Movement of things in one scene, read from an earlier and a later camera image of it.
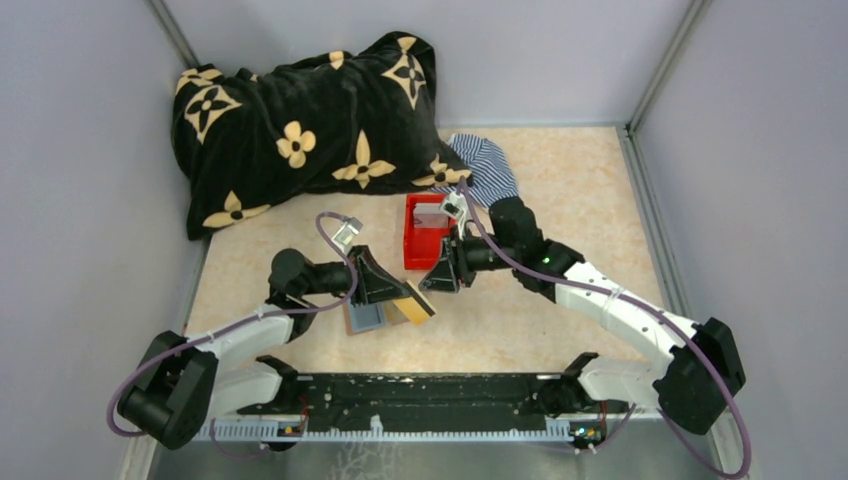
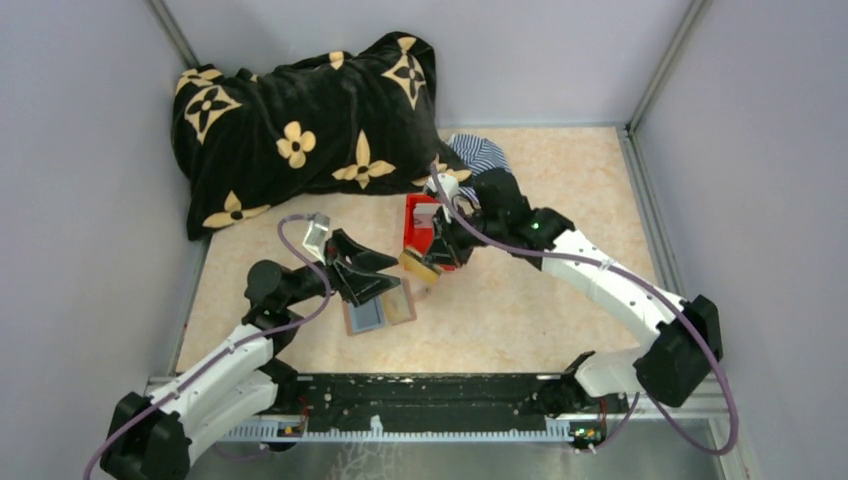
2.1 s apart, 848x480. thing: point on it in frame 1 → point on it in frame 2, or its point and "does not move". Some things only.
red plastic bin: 421,249 does not move
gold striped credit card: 411,310 → 423,270
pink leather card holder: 373,316 does not move
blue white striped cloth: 489,166 does not move
